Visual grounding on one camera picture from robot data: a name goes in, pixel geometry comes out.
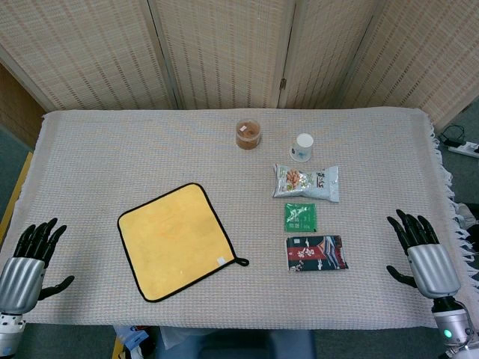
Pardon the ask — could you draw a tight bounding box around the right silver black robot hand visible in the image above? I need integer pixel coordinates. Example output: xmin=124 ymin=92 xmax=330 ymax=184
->
xmin=385 ymin=209 xmax=461 ymax=300

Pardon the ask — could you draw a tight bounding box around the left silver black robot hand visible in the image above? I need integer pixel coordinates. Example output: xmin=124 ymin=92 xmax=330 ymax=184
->
xmin=0 ymin=218 xmax=76 ymax=314

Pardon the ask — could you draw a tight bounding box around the yellow cloth with black trim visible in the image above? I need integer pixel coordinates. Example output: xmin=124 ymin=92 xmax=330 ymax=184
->
xmin=117 ymin=182 xmax=250 ymax=303

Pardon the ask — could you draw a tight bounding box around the dark blue red snack packet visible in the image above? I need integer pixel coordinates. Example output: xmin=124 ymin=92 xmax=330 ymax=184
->
xmin=286 ymin=235 xmax=350 ymax=272

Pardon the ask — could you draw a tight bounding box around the white power strip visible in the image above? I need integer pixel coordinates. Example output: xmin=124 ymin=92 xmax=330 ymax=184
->
xmin=447 ymin=141 xmax=479 ymax=158

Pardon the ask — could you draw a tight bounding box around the blue white plastic bag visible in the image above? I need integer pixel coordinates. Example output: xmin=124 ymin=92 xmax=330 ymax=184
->
xmin=112 ymin=324 xmax=154 ymax=359

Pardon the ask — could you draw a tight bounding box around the green tea sachet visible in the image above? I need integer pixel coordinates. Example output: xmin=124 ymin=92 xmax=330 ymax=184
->
xmin=284 ymin=203 xmax=318 ymax=233

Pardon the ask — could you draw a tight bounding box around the silver peanut snack bag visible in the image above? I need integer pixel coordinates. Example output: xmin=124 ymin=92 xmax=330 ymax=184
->
xmin=271 ymin=163 xmax=341 ymax=203

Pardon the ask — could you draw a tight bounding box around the white paper cup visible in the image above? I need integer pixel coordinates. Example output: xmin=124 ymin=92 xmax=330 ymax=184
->
xmin=289 ymin=133 xmax=314 ymax=163

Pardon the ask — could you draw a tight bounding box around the beige woven tablecloth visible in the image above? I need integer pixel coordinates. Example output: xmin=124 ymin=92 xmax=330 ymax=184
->
xmin=0 ymin=108 xmax=479 ymax=332

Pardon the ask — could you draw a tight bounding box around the blue chair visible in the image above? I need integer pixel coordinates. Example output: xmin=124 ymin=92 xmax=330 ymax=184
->
xmin=155 ymin=326 xmax=317 ymax=359

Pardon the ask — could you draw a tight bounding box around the clear jar of brown snacks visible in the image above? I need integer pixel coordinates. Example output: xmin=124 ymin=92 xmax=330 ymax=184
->
xmin=235 ymin=117 xmax=262 ymax=150

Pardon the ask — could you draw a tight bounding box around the woven folding screen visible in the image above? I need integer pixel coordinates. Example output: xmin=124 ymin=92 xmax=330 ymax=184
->
xmin=0 ymin=0 xmax=479 ymax=130

